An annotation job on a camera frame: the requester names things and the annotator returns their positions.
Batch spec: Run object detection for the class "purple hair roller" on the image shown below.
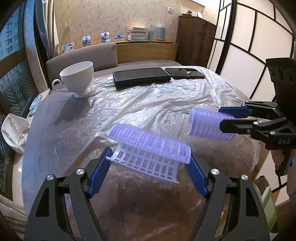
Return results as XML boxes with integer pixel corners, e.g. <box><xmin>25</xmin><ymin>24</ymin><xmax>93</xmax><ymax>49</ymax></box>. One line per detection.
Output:
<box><xmin>108</xmin><ymin>124</ymin><xmax>191</xmax><ymax>184</ymax></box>
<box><xmin>188</xmin><ymin>108</ymin><xmax>235</xmax><ymax>142</ymax></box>

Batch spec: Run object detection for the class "person's right hand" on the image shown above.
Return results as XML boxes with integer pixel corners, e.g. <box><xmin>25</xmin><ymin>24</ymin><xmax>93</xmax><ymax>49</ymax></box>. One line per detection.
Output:
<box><xmin>271</xmin><ymin>149</ymin><xmax>296</xmax><ymax>168</ymax></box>

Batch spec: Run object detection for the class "green notebook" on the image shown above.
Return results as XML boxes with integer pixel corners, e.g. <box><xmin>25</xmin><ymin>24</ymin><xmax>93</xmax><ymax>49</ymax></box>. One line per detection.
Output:
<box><xmin>261</xmin><ymin>186</ymin><xmax>277</xmax><ymax>231</ymax></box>

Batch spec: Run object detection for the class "clear plastic table cover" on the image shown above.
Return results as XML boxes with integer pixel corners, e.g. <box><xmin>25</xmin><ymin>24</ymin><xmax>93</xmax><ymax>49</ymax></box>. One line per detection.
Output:
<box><xmin>22</xmin><ymin>67</ymin><xmax>260</xmax><ymax>240</ymax></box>

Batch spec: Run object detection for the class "black flat tablet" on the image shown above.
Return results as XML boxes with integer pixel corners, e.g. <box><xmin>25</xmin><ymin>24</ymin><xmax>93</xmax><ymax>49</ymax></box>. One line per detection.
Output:
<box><xmin>165</xmin><ymin>68</ymin><xmax>205</xmax><ymax>79</ymax></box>

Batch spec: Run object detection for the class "dark wooden cabinet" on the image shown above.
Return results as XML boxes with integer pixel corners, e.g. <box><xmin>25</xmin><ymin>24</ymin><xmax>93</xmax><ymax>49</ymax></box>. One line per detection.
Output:
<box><xmin>176</xmin><ymin>16</ymin><xmax>216</xmax><ymax>67</ymax></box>

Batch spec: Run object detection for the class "grey cylindrical speaker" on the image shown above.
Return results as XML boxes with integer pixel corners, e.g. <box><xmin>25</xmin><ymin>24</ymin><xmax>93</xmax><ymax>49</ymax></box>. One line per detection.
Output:
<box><xmin>156</xmin><ymin>27</ymin><xmax>166</xmax><ymax>41</ymax></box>

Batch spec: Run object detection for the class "small blue-grey cup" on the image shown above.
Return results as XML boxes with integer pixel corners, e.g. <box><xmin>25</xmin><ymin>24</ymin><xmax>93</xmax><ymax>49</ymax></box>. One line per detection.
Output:
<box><xmin>148</xmin><ymin>30</ymin><xmax>154</xmax><ymax>41</ymax></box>

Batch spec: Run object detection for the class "black tablet in case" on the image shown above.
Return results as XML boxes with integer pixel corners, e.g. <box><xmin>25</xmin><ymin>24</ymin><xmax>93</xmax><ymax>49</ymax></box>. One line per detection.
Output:
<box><xmin>113</xmin><ymin>67</ymin><xmax>171</xmax><ymax>89</ymax></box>

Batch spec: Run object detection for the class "white teacup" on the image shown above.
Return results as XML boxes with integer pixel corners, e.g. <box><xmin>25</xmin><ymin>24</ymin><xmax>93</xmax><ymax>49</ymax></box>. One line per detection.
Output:
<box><xmin>52</xmin><ymin>61</ymin><xmax>94</xmax><ymax>98</ymax></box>

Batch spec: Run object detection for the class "wooden shelf ledge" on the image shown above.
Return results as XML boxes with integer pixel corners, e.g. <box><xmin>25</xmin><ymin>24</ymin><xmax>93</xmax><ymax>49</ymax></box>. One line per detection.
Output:
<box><xmin>116</xmin><ymin>40</ymin><xmax>178</xmax><ymax>64</ymax></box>

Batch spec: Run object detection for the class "stack of books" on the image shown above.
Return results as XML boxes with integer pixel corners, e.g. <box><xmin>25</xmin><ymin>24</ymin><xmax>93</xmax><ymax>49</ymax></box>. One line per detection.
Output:
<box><xmin>127</xmin><ymin>27</ymin><xmax>149</xmax><ymax>41</ymax></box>

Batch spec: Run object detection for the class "grey sofa backrest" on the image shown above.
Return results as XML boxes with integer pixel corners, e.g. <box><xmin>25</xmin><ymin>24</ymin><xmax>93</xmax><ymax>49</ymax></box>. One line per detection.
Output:
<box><xmin>46</xmin><ymin>42</ymin><xmax>180</xmax><ymax>83</ymax></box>

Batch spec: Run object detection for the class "photo card on wall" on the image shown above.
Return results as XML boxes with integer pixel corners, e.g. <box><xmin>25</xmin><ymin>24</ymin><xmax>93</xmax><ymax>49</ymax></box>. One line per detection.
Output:
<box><xmin>62</xmin><ymin>42</ymin><xmax>75</xmax><ymax>54</ymax></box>

